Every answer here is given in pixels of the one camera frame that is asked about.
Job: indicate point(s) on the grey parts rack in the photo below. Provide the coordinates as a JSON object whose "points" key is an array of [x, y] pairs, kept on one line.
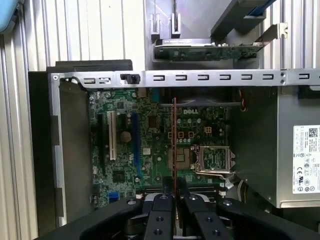
{"points": [[197, 20]]}

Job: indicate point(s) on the green motherboard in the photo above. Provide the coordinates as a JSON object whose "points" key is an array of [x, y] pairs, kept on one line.
{"points": [[150, 172]]}

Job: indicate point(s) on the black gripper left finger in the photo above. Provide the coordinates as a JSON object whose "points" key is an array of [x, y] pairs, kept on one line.
{"points": [[161, 225]]}

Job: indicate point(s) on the round coin battery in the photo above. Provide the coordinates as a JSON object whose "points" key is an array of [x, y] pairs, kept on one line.
{"points": [[125, 137]]}

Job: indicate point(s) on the pale blue teach pendant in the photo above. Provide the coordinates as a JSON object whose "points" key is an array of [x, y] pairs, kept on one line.
{"points": [[8, 17]]}

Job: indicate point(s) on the CPU socket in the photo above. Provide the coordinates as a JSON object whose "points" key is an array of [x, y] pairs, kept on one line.
{"points": [[185, 157]]}

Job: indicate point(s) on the blue expansion slot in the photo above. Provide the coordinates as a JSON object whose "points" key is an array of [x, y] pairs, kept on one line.
{"points": [[135, 150]]}

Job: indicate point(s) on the black RAM slot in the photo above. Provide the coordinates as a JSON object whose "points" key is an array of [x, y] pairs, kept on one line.
{"points": [[152, 195], [152, 189]]}

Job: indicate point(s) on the metal socket cover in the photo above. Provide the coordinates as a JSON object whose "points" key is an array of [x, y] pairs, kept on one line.
{"points": [[230, 160]]}

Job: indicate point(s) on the black PC case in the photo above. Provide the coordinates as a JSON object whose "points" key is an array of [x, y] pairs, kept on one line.
{"points": [[225, 78]]}

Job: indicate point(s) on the black plastic case latch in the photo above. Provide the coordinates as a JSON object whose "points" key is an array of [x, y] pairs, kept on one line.
{"points": [[130, 78]]}

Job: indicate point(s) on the grey power supply unit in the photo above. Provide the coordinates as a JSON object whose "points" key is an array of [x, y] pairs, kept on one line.
{"points": [[285, 150]]}

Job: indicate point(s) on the hard disk in blue carrier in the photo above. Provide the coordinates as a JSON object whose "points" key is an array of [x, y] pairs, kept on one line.
{"points": [[259, 8]]}

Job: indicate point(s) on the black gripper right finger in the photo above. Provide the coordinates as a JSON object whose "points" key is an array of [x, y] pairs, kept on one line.
{"points": [[200, 225]]}

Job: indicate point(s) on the green graphics card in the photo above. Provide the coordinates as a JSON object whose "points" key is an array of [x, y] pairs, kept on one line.
{"points": [[200, 53]]}

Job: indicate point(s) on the black expansion slot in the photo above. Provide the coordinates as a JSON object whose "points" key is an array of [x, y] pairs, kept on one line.
{"points": [[101, 145]]}

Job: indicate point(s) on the white expansion slot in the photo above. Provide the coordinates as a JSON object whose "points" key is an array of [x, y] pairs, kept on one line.
{"points": [[112, 135]]}

